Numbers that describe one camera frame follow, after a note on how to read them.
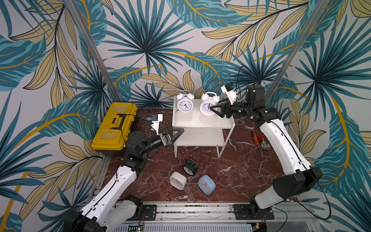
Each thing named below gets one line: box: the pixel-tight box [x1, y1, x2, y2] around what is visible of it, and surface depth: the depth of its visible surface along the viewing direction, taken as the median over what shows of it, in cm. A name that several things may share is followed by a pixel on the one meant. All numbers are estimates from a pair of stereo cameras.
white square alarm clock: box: [169, 171, 187, 191], surface depth 79 cm
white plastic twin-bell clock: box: [199, 91, 221, 116], surface depth 69 cm
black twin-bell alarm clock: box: [182, 157, 199, 176], surface depth 84 cm
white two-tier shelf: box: [171, 95, 236, 159], surface depth 72 cm
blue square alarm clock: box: [197, 174, 216, 196], surface depth 78 cm
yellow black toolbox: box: [91, 102, 139, 157], surface depth 91 cm
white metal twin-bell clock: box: [175, 89, 195, 114], surface depth 70 cm
